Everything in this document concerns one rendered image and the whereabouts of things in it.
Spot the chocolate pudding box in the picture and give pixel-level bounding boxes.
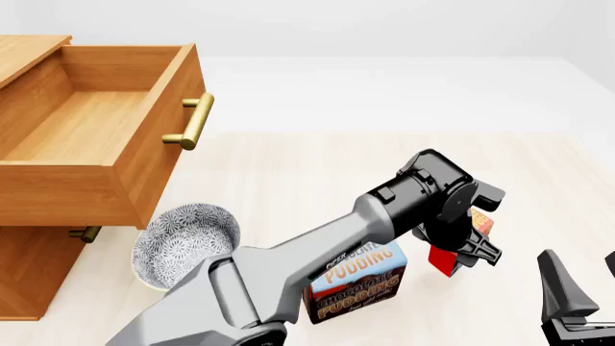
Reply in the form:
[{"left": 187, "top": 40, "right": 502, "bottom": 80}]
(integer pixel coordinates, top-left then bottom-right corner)
[{"left": 302, "top": 239, "right": 409, "bottom": 326}]

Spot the blue-white patterned bowl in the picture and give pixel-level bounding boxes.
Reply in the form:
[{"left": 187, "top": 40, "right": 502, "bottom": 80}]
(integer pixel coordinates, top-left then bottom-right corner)
[{"left": 132, "top": 203, "right": 242, "bottom": 293}]

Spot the short-seen brass drawer handle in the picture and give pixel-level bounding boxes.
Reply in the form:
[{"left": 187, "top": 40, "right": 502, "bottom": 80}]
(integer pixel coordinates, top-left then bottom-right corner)
[{"left": 67, "top": 225, "right": 103, "bottom": 245}]

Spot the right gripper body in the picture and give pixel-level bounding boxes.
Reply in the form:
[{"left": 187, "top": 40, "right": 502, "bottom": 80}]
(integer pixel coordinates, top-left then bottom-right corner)
[{"left": 541, "top": 311, "right": 615, "bottom": 346}]

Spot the closed wooden drawer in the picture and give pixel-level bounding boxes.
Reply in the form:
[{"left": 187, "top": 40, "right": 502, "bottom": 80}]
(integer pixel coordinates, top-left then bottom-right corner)
[{"left": 38, "top": 226, "right": 100, "bottom": 318}]

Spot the red butter box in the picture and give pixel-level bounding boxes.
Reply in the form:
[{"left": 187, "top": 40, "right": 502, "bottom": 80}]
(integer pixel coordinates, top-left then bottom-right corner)
[{"left": 428, "top": 208, "right": 496, "bottom": 279}]

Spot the wooden cabinet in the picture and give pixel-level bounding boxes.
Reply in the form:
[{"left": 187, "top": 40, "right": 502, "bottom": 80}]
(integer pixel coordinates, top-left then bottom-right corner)
[{"left": 0, "top": 35, "right": 103, "bottom": 322}]

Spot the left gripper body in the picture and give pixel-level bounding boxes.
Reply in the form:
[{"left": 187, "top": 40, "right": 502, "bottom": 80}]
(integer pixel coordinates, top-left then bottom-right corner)
[{"left": 411, "top": 214, "right": 476, "bottom": 261}]

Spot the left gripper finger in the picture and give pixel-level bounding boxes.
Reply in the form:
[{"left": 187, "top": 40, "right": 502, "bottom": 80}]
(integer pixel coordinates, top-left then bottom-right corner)
[{"left": 455, "top": 232, "right": 504, "bottom": 268}]

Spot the open wooden drawer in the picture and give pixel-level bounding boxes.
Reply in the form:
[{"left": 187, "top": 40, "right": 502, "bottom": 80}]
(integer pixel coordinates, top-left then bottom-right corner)
[{"left": 0, "top": 43, "right": 209, "bottom": 231}]

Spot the long brass drawer handle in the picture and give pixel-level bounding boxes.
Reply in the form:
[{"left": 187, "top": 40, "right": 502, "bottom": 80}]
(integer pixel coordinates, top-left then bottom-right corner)
[{"left": 161, "top": 92, "right": 216, "bottom": 152}]

